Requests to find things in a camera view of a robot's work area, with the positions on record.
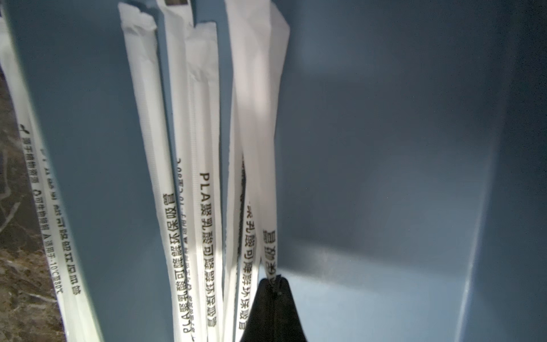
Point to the left pile white straw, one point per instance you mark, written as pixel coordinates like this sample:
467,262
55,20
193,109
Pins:
77,312

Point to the pile white straw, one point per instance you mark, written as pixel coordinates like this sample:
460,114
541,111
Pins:
77,312
259,37

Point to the right pile white straw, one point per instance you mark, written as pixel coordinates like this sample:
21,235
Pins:
259,37

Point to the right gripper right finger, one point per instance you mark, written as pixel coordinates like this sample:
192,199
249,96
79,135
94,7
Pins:
288,324

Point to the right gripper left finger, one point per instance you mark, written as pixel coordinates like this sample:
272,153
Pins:
260,324

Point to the blue storage box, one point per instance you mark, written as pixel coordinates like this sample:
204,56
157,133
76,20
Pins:
410,162

